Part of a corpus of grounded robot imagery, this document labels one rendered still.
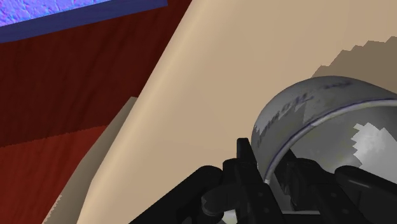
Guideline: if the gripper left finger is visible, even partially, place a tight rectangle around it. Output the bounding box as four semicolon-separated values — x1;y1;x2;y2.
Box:
129;137;284;224

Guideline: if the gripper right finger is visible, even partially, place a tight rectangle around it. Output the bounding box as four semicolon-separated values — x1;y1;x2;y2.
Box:
275;148;397;224

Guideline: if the blue patterned flat block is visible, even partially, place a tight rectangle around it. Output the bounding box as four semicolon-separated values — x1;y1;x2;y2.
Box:
0;0;169;43

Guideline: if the grey bowl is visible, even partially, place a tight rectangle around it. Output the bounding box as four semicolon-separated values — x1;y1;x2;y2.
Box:
250;76;397;215

